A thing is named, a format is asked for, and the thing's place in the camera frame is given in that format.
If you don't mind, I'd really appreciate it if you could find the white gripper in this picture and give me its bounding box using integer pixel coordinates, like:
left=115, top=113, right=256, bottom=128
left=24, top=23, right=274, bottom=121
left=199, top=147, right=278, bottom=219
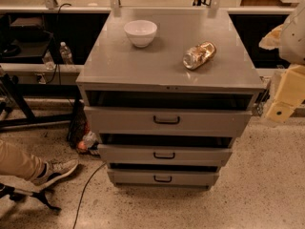
left=258, top=25, right=305, bottom=123

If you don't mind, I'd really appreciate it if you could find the grey bottom drawer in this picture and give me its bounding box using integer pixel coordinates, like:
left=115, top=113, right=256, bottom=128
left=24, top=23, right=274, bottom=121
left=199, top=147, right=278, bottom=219
left=108, top=169, right=219, bottom=187

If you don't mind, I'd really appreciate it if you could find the grey drawer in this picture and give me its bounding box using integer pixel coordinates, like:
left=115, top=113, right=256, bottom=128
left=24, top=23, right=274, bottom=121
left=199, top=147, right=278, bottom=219
left=108, top=169, right=219, bottom=187
left=84, top=107, right=252, bottom=137
left=98, top=144, right=232, bottom=166

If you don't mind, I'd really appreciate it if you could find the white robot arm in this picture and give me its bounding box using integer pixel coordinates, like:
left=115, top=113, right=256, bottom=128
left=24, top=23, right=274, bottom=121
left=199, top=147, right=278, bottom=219
left=258, top=1, right=305, bottom=123

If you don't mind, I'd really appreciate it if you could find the grey drawer cabinet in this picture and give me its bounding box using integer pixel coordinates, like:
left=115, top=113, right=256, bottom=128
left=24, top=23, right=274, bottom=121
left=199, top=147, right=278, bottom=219
left=75, top=7, right=266, bottom=191

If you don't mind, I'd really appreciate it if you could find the grey top drawer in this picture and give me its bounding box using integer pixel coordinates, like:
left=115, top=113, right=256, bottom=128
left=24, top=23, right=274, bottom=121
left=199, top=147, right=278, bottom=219
left=84, top=107, right=252, bottom=137

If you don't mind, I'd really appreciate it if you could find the grey middle drawer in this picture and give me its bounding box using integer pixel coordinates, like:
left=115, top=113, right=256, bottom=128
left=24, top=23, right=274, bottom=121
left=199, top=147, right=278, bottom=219
left=98, top=144, right=232, bottom=166

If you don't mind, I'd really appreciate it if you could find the crushed gold can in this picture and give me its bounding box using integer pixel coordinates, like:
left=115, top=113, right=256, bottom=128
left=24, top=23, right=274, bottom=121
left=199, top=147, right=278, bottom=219
left=182, top=42, right=216, bottom=71

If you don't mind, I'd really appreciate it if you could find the white ceramic bowl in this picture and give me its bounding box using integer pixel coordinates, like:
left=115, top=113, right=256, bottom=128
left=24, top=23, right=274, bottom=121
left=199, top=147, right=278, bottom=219
left=124, top=20, right=157, bottom=48

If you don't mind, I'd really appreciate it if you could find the dark bag with items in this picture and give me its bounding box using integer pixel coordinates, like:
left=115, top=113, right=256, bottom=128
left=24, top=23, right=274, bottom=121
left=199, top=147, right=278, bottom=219
left=67, top=102, right=98, bottom=156

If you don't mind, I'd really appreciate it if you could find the clear plastic water bottle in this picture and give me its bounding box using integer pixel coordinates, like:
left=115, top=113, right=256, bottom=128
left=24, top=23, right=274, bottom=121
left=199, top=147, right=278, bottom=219
left=60, top=42, right=73, bottom=65

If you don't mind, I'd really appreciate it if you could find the grey sneaker shoe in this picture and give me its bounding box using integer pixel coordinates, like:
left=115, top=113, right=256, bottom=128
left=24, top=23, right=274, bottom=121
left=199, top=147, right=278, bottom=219
left=32, top=159, right=79, bottom=188

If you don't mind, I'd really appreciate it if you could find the khaki trouser leg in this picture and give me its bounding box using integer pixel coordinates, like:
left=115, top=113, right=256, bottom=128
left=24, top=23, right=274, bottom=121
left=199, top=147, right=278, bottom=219
left=0, top=141, right=47, bottom=181

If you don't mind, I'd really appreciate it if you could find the black chair base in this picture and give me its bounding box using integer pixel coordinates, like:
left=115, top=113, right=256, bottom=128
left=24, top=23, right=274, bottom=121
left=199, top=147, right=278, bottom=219
left=0, top=183, right=61, bottom=212

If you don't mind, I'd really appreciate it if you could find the black floor cable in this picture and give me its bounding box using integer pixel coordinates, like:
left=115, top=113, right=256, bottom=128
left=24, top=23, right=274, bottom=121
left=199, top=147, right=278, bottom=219
left=71, top=162, right=107, bottom=229

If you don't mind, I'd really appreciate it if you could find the black table frame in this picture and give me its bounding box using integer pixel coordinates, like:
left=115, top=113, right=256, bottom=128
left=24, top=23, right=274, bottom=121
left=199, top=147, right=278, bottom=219
left=0, top=73, right=80, bottom=129

